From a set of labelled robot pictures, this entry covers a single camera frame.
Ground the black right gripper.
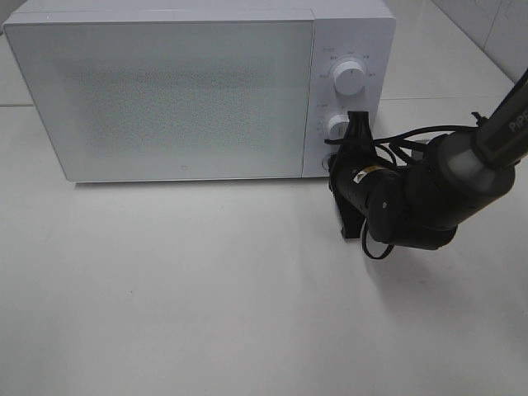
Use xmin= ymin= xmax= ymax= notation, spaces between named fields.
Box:
xmin=328 ymin=111 xmax=396 ymax=215

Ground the white timer knob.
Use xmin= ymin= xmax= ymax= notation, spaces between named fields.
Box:
xmin=327 ymin=115 xmax=349 ymax=140

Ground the round door release button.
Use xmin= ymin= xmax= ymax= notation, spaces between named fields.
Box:
xmin=321 ymin=153 xmax=335 ymax=172

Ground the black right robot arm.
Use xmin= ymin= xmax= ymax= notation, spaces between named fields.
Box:
xmin=325 ymin=75 xmax=527 ymax=260

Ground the white upper power knob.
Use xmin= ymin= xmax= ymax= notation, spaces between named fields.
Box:
xmin=332 ymin=59 xmax=366 ymax=97

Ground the white microwave oven body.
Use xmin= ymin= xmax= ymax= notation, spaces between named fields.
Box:
xmin=2 ymin=1 xmax=396 ymax=182

